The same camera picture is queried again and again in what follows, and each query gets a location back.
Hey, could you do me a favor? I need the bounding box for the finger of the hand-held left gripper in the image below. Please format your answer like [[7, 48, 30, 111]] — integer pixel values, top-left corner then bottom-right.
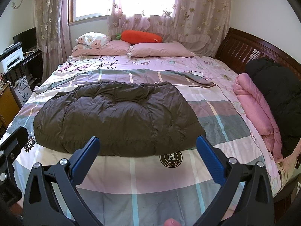
[[0, 127, 29, 193]]

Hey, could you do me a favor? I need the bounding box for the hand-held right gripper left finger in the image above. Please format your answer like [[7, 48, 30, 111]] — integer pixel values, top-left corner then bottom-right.
[[22, 136, 104, 226]]

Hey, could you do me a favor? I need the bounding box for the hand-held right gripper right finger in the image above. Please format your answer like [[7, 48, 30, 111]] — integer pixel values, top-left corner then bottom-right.
[[195, 135, 275, 226]]

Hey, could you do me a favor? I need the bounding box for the brown puffer jacket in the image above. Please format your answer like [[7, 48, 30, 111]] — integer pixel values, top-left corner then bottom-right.
[[33, 81, 207, 157]]

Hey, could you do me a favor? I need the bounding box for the wooden cabinet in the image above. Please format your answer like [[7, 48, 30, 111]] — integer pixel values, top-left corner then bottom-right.
[[0, 85, 22, 138]]

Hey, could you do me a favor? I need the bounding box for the white floral storage box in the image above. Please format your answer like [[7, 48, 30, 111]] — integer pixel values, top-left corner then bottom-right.
[[12, 75, 34, 107]]

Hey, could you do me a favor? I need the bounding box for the plaid bed blanket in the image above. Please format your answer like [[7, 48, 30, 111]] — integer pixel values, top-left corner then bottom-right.
[[6, 68, 278, 226]]

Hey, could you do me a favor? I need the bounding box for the pink quilt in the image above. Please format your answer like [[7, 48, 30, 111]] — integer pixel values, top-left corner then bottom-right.
[[233, 73, 285, 161]]

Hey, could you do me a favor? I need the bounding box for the khaki cloth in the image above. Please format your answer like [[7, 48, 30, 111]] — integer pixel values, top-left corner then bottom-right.
[[276, 161, 298, 185]]

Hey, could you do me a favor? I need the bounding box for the dark desk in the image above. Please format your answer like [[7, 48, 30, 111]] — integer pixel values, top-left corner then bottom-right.
[[0, 48, 44, 86]]

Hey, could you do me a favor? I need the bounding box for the white printer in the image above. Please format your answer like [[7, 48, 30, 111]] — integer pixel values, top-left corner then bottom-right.
[[0, 47, 24, 72]]

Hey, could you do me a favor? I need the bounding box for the black jacket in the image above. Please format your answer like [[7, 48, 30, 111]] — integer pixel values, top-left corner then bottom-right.
[[245, 58, 301, 159]]

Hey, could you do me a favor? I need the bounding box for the pink cartoon bed sheet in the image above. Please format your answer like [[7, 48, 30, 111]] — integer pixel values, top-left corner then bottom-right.
[[42, 53, 281, 193]]

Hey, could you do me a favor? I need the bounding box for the black monitor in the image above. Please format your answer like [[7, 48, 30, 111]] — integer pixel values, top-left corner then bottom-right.
[[13, 27, 37, 50]]

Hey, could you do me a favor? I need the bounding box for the white sticker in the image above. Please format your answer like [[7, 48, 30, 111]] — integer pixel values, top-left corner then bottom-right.
[[249, 49, 261, 61]]

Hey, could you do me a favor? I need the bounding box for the pink pillow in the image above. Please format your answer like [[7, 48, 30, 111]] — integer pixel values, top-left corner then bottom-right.
[[127, 41, 196, 58], [71, 40, 132, 57]]

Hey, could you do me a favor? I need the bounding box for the dark wooden bed headboard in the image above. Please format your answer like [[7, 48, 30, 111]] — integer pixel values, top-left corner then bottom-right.
[[215, 27, 301, 82]]

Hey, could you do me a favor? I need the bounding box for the white floral pillow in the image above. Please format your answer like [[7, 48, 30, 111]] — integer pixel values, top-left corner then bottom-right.
[[75, 32, 112, 50]]

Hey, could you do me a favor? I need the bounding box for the floral lace curtain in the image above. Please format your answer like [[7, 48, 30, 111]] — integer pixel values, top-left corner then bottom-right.
[[34, 0, 71, 83], [107, 0, 232, 57]]

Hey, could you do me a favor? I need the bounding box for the orange carrot plush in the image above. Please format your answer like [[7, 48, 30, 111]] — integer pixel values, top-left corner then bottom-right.
[[114, 30, 163, 45]]

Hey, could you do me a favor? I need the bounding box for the window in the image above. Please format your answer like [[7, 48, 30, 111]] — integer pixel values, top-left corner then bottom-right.
[[68, 0, 179, 24]]

